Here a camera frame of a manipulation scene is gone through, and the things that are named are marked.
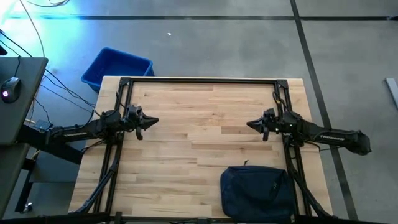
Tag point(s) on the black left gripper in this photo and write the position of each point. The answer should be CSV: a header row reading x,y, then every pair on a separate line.
x,y
132,119

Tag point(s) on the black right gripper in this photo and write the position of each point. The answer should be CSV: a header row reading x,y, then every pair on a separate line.
x,y
273,123

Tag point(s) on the navy backpack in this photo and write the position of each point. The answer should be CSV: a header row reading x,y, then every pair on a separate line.
x,y
258,193

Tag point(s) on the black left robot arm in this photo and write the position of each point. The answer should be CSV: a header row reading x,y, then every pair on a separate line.
x,y
84,129

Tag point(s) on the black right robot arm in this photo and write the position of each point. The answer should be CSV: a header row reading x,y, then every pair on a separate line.
x,y
326,135

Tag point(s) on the blue plastic bin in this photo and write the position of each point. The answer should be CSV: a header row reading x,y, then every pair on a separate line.
x,y
115,65

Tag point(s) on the black power adapter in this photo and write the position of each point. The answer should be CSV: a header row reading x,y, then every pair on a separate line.
x,y
42,125

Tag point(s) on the black desk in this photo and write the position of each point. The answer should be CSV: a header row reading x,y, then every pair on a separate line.
x,y
18,124

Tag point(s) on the grey metal bar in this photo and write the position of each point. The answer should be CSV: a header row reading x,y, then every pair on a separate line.
x,y
392,92

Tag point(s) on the black computer mouse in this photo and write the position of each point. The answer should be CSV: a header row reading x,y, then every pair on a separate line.
x,y
11,90

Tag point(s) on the desk caster wheel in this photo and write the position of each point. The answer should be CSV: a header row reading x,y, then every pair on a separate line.
x,y
27,208

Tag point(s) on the black aluminium table frame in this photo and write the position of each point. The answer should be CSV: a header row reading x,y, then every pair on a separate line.
x,y
202,80

